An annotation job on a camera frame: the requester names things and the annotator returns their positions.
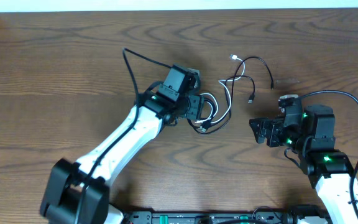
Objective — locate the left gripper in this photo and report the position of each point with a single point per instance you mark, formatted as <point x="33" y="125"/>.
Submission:
<point x="196" y="112"/>

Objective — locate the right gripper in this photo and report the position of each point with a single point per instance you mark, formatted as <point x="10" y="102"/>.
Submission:
<point x="275" y="125"/>

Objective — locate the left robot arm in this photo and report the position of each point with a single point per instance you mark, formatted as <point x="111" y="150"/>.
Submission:
<point x="79" y="192"/>

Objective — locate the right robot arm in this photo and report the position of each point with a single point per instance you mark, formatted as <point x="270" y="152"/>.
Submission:
<point x="309" y="133"/>

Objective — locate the clear tape strip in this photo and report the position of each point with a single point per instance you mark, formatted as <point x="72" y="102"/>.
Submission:
<point x="288" y="81"/>

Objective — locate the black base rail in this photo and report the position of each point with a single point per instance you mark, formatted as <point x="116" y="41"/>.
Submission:
<point x="148" y="217"/>

